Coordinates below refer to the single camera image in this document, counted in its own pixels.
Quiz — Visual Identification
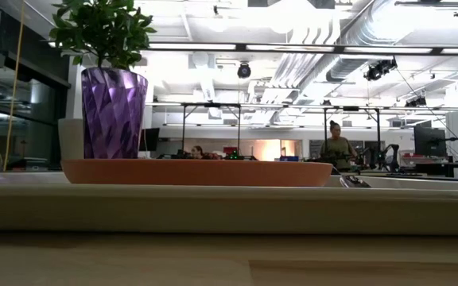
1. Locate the orange plastic plate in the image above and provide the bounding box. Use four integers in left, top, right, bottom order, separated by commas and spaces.
60, 158, 335, 188

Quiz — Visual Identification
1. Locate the purple faceted plastic cup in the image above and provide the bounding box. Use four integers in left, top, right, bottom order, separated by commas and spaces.
80, 67, 149, 160

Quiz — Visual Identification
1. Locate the beige plastic tray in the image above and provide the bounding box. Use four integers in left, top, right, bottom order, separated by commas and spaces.
0, 171, 458, 237

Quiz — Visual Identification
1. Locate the person seated behind desk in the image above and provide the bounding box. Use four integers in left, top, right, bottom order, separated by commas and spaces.
189, 145, 222, 160

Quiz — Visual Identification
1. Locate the small black monitor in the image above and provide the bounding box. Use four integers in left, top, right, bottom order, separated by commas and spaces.
138, 127, 161, 153

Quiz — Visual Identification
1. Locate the person standing at station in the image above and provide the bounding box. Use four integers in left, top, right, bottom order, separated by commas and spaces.
319, 119, 358, 172

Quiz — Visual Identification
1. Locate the white tall planter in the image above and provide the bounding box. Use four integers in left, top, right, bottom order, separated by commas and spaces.
57, 117, 85, 160

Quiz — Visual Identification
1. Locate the green leafy plant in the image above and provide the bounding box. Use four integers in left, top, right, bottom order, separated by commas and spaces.
49, 0, 157, 72

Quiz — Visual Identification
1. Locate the large black monitor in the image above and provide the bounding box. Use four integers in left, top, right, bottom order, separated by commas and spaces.
413, 126, 448, 158

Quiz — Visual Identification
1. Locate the black station frame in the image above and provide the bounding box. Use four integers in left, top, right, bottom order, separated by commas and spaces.
323, 104, 382, 171
180, 102, 243, 160

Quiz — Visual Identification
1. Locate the black round ceiling camera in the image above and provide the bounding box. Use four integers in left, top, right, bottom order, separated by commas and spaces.
236, 62, 253, 79

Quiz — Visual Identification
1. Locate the black rig frame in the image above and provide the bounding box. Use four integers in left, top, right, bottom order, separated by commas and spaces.
145, 41, 458, 56

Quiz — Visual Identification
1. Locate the black ceiling camera rig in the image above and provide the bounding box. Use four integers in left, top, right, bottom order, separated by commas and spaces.
363, 57, 398, 83

